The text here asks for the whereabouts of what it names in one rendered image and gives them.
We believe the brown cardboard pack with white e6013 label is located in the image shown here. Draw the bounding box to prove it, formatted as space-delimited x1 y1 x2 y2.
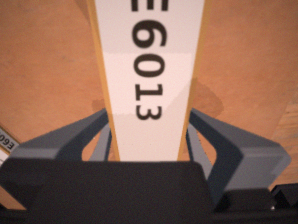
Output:
87 0 212 161

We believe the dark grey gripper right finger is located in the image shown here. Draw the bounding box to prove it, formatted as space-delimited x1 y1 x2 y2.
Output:
185 107 292 207

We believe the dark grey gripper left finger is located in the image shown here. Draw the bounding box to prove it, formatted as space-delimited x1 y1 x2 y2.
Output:
6 107 112 161

